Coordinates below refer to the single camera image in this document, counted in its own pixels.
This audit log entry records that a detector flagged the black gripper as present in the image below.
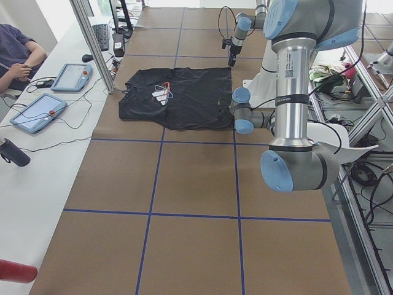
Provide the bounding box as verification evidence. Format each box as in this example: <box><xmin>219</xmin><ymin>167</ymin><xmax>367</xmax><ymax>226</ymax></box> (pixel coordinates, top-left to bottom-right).
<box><xmin>228</xmin><ymin>44</ymin><xmax>243</xmax><ymax>68</ymax></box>

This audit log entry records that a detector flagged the black power adapter box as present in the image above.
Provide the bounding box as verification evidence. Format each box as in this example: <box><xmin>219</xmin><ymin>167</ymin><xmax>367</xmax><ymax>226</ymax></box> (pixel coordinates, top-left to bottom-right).
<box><xmin>112</xmin><ymin>33</ymin><xmax>125</xmax><ymax>57</ymax></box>

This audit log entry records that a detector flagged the black printed t-shirt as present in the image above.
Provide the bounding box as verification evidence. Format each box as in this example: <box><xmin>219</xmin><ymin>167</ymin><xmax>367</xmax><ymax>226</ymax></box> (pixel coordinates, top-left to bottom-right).
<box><xmin>119</xmin><ymin>68</ymin><xmax>234</xmax><ymax>130</ymax></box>

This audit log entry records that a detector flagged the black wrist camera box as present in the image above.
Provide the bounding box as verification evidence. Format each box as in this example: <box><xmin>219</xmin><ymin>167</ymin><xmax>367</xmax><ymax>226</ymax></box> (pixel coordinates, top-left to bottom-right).
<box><xmin>222</xmin><ymin>38</ymin><xmax>232</xmax><ymax>49</ymax></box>

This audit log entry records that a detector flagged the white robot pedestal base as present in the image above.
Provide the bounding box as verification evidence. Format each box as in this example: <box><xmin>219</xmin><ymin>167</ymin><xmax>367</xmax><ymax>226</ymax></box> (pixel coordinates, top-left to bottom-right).
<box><xmin>243</xmin><ymin>40</ymin><xmax>277</xmax><ymax>96</ymax></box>

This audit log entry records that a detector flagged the black keyboard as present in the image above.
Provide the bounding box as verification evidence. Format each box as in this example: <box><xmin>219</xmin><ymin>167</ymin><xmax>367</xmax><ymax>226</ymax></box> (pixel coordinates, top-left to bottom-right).
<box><xmin>91</xmin><ymin>23</ymin><xmax>109</xmax><ymax>51</ymax></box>

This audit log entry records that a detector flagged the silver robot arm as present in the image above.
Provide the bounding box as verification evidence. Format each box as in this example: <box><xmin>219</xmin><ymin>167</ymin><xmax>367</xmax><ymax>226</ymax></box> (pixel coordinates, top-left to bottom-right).
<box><xmin>222</xmin><ymin>1</ymin><xmax>362</xmax><ymax>192</ymax></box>
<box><xmin>222</xmin><ymin>1</ymin><xmax>270</xmax><ymax>67</ymax></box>

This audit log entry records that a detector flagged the brown paper table cover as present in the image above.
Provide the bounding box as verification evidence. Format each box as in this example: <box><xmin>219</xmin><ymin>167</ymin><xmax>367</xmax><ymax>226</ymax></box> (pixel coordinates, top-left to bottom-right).
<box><xmin>29</xmin><ymin>7</ymin><xmax>354</xmax><ymax>295</ymax></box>

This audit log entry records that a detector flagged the blue teach pendant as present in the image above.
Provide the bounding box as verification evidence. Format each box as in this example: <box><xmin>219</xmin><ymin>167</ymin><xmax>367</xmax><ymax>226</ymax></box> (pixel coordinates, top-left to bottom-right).
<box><xmin>50</xmin><ymin>63</ymin><xmax>92</xmax><ymax>92</ymax></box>
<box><xmin>10</xmin><ymin>93</ymin><xmax>68</xmax><ymax>134</ymax></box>

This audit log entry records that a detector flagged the black computer mouse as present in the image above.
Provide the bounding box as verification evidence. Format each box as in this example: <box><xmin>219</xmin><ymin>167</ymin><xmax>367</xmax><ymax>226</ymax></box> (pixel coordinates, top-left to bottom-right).
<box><xmin>82</xmin><ymin>54</ymin><xmax>93</xmax><ymax>63</ymax></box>

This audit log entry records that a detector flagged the near blue teach pendant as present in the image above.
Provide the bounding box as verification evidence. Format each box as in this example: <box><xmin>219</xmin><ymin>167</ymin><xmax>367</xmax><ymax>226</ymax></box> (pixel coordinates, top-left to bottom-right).
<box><xmin>10</xmin><ymin>93</ymin><xmax>68</xmax><ymax>134</ymax></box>

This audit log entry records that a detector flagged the seated person in navy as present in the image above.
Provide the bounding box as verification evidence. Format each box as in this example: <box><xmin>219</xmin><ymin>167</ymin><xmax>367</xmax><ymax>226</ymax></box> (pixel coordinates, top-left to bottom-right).
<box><xmin>1</xmin><ymin>24</ymin><xmax>47</xmax><ymax>93</ymax></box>

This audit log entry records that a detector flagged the black water bottle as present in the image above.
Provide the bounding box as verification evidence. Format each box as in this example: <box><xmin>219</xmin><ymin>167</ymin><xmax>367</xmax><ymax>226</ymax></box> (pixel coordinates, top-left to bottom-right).
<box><xmin>1</xmin><ymin>137</ymin><xmax>31</xmax><ymax>167</ymax></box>

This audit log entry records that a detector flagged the aluminium frame post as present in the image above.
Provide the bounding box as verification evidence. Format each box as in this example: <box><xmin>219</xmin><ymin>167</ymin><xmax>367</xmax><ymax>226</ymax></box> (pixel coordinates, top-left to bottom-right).
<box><xmin>69</xmin><ymin>0</ymin><xmax>115</xmax><ymax>94</ymax></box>

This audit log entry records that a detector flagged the white plastic chair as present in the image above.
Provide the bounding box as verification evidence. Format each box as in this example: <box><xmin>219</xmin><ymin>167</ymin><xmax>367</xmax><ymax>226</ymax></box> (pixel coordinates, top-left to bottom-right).
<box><xmin>307</xmin><ymin>122</ymin><xmax>378</xmax><ymax>164</ymax></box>

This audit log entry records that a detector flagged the far blue teach pendant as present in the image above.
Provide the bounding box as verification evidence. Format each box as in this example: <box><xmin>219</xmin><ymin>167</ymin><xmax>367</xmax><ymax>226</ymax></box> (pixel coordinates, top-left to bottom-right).
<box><xmin>50</xmin><ymin>63</ymin><xmax>92</xmax><ymax>92</ymax></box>

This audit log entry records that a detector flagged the red cylinder bottle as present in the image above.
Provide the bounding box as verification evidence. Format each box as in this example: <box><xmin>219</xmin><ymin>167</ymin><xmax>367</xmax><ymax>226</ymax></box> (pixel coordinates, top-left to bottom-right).
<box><xmin>1</xmin><ymin>259</ymin><xmax>37</xmax><ymax>283</ymax></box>

